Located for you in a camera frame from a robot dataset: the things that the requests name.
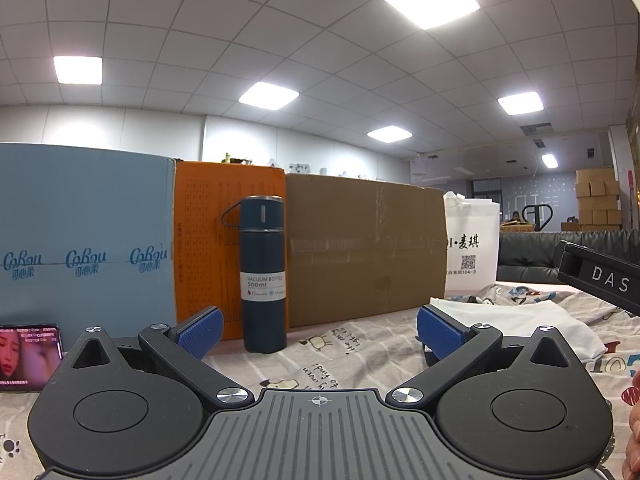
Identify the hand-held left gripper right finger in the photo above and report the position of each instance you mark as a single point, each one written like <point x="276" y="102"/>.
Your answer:
<point x="440" y="332"/>

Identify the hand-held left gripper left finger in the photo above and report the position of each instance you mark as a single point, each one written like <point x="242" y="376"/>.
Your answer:
<point x="202" y="331"/>

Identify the person's right hand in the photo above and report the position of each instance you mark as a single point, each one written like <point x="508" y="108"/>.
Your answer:
<point x="634" y="440"/>

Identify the black leather sofa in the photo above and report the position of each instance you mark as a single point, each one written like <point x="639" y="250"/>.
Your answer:
<point x="525" y="255"/>

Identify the folded white garment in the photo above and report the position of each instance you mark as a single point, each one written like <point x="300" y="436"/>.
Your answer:
<point x="540" y="325"/>

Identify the stack of cardboard boxes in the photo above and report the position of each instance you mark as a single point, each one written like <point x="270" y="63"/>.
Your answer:
<point x="597" y="195"/>

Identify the pallet jack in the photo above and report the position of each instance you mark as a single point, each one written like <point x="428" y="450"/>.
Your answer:
<point x="537" y="216"/>

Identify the orange cardboard box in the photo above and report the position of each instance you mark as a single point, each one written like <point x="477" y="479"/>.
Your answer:
<point x="205" y="240"/>

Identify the white paper bag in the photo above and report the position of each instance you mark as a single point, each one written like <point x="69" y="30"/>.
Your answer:
<point x="472" y="240"/>

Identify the dark blue vacuum bottle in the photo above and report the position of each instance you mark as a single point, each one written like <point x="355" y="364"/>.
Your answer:
<point x="262" y="240"/>

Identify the brown cardboard box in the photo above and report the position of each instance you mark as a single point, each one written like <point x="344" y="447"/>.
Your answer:
<point x="360" y="250"/>

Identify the ceiling air vent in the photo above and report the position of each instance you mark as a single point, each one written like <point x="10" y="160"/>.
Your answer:
<point x="535" y="130"/>

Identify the light blue cardboard box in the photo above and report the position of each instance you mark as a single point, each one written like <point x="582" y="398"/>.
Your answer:
<point x="85" y="210"/>

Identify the smartphone with lit screen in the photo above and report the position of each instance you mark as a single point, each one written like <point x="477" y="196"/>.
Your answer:
<point x="27" y="357"/>

